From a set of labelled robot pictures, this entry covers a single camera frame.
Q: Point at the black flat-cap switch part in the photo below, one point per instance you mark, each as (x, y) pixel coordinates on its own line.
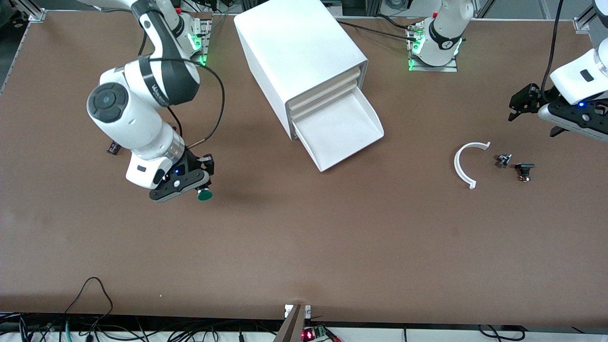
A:
(525, 166)

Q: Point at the white metal bracket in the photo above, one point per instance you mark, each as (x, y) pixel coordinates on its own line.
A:
(307, 311)

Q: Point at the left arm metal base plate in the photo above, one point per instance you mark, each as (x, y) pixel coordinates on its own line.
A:
(434, 69)

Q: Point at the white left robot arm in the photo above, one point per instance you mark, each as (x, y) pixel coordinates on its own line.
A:
(441, 42)

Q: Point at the white plastic drawer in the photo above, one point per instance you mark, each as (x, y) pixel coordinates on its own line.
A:
(339, 133)
(323, 93)
(323, 103)

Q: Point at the white drawer cabinet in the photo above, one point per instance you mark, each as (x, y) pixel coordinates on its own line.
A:
(294, 47)

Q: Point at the white semicircular plastic clamp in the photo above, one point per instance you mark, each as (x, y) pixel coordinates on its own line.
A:
(457, 166)

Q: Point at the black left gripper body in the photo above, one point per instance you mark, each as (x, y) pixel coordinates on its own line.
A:
(536, 97)

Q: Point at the circuit board with red light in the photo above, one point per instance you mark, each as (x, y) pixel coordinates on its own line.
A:
(313, 334)

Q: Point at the small black terminal block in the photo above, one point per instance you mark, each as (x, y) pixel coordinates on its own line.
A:
(113, 148)

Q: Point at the green push button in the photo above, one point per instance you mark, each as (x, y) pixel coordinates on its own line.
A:
(205, 194)

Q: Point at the small metal tee fitting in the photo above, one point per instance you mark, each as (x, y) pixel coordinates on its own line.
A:
(502, 160)

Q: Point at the brown wooden post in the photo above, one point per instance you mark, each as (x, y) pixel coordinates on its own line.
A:
(290, 327)

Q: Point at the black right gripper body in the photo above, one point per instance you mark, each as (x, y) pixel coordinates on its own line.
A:
(193, 160)

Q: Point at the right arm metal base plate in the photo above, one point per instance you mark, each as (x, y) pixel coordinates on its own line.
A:
(205, 47)

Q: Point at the aluminium frame profile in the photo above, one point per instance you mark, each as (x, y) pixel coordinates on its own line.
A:
(586, 19)
(28, 10)

